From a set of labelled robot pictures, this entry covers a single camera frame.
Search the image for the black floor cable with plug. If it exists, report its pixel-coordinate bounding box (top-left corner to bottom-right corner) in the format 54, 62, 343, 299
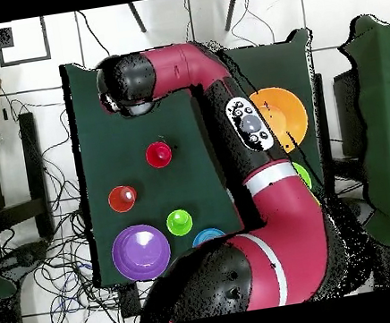
76, 6, 114, 72

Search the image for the green plastic bowl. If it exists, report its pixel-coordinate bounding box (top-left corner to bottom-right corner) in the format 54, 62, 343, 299
291, 159, 314, 192

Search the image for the red plastic cup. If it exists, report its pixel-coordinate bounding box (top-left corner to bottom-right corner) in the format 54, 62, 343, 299
142, 139, 175, 171

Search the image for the grey pedestal foot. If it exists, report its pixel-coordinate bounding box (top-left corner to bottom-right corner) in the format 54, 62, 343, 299
0, 238, 54, 273
344, 192, 377, 234

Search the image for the orange plastic cup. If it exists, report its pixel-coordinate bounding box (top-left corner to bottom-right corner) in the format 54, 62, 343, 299
106, 183, 140, 215

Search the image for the purple plastic bowl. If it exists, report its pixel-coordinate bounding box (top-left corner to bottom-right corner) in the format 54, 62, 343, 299
107, 220, 176, 285

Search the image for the ridged green plastic cup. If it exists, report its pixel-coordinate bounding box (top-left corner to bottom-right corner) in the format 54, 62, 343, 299
165, 208, 196, 239

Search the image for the orange plastic bowl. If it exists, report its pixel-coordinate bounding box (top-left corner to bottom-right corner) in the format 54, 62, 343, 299
247, 82, 313, 158

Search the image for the black square floor frame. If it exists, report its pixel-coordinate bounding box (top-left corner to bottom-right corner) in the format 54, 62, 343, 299
0, 16, 52, 69

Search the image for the small blue plastic bowl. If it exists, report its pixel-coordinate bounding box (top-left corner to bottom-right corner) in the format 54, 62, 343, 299
190, 225, 228, 249

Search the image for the dark green tablecloth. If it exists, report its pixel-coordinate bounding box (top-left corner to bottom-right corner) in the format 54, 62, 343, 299
57, 26, 346, 290

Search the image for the black stand frame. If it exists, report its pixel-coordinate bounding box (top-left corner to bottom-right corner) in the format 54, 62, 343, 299
308, 67, 374, 199
0, 110, 56, 248

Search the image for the black tripod leg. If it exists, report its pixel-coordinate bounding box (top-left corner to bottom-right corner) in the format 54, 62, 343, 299
126, 0, 148, 35
220, 0, 247, 33

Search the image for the tangle of floor cables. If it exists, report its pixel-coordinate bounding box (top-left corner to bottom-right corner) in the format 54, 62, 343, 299
0, 79, 185, 323

